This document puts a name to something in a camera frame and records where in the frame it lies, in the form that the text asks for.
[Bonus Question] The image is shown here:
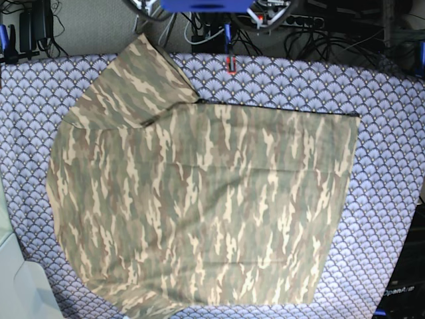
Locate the camouflage T-shirt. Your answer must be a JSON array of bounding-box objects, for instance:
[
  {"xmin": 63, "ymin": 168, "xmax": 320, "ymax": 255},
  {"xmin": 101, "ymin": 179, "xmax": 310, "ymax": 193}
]
[{"xmin": 46, "ymin": 36, "xmax": 361, "ymax": 318}]

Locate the red black table clamp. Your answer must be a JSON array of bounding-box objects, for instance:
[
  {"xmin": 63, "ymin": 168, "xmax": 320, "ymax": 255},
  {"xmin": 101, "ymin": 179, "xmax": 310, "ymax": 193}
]
[{"xmin": 226, "ymin": 55, "xmax": 236, "ymax": 75}]

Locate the black power strip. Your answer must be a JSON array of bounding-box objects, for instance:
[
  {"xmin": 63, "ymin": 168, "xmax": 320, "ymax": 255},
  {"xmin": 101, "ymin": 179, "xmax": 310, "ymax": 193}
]
[{"xmin": 283, "ymin": 15, "xmax": 325, "ymax": 29}]

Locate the purple fan-pattern table cloth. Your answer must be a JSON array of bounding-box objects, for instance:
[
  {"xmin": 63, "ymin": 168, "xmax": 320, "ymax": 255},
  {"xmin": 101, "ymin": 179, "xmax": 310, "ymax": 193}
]
[{"xmin": 1, "ymin": 54, "xmax": 424, "ymax": 318}]

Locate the blue clamp right edge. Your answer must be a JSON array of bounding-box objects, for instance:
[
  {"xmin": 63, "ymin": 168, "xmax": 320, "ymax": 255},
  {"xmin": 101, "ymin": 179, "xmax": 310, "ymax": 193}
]
[{"xmin": 414, "ymin": 41, "xmax": 425, "ymax": 78}]

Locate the blue clamp edge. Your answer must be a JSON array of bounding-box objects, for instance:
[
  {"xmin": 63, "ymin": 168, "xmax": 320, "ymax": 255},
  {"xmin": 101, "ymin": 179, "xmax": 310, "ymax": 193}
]
[
  {"xmin": 414, "ymin": 41, "xmax": 425, "ymax": 78},
  {"xmin": 1, "ymin": 24, "xmax": 19, "ymax": 64}
]

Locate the light green cloth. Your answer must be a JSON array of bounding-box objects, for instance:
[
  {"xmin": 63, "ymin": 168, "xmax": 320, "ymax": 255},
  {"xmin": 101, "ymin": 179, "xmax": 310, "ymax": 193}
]
[{"xmin": 1, "ymin": 191, "xmax": 63, "ymax": 318}]

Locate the blue clamp left edge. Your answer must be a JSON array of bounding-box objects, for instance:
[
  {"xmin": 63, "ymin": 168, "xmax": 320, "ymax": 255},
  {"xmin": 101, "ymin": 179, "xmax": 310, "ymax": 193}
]
[{"xmin": 1, "ymin": 24, "xmax": 19, "ymax": 64}]

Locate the black OpenArm box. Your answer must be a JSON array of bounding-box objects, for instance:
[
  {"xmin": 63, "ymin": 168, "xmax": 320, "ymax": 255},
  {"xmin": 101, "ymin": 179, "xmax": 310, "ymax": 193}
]
[{"xmin": 373, "ymin": 204, "xmax": 424, "ymax": 318}]

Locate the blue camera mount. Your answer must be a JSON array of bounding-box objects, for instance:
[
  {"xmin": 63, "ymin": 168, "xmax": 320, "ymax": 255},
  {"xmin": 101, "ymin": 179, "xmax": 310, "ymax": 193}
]
[{"xmin": 160, "ymin": 0, "xmax": 254, "ymax": 13}]

